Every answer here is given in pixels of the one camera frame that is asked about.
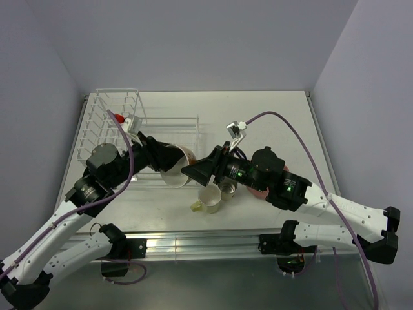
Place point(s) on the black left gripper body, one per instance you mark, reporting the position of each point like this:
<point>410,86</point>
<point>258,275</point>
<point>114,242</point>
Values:
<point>144,155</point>

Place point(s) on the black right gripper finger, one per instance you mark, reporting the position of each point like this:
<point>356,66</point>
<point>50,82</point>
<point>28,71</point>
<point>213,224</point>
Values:
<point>200,172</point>
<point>212,159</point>

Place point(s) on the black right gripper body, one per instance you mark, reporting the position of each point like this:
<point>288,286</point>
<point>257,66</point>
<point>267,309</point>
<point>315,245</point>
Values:
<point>227,166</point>

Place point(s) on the beige bowl with flower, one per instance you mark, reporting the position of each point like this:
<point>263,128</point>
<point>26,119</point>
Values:
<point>174,177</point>

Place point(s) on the yellow-green mug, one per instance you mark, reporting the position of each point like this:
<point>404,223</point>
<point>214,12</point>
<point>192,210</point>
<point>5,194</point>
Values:
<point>208,201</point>

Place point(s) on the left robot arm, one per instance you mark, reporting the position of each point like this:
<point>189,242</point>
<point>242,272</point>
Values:
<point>28,274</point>

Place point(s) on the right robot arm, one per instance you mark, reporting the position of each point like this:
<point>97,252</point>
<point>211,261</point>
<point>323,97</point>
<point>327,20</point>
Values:
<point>349,225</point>

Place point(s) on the small steel cup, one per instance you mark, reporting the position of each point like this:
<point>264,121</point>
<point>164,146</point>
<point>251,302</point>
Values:
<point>228,190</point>

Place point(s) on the pink dotted plate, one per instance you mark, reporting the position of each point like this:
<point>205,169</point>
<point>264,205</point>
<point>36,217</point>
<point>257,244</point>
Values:
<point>258,194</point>

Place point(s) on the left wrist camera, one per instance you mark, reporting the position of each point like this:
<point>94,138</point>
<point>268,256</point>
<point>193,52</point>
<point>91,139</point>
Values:
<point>131,126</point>

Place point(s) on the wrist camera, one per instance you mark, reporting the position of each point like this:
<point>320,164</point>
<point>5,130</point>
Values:
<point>237,132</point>
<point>131,126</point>

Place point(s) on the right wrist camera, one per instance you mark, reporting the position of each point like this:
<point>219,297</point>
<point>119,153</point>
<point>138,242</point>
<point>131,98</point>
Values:
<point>237,132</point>

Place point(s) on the white wire dish rack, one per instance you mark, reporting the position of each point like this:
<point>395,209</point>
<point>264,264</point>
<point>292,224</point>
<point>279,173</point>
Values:
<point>97,128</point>

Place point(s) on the aluminium rail frame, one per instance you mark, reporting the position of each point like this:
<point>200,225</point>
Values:
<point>149,209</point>

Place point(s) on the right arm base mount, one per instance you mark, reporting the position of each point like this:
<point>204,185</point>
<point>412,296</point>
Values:
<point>290,256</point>

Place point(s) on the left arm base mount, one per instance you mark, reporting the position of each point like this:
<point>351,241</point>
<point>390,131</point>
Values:
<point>134,248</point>

